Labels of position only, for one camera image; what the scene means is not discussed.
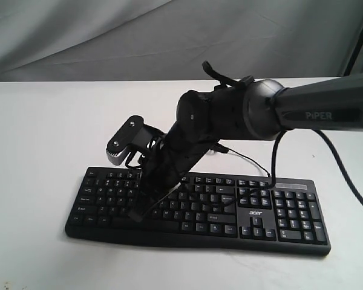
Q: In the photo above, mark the black acer keyboard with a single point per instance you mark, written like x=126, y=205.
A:
x=209, y=210

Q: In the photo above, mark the black tripod stand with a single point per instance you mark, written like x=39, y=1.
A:
x=354, y=55

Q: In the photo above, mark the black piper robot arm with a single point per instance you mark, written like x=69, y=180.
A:
x=243, y=109

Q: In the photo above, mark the grey backdrop cloth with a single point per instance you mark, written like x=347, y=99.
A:
x=169, y=40

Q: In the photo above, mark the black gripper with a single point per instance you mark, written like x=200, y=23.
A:
x=170, y=158

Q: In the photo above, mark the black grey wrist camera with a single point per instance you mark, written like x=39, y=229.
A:
x=134, y=136

